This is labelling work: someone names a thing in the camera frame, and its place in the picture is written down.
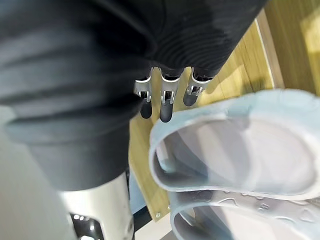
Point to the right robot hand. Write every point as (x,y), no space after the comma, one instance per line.
(105,50)

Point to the light blue slipper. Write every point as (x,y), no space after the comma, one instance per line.
(250,150)
(252,221)

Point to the wooden shoe rack shelf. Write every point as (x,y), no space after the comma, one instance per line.
(240,65)

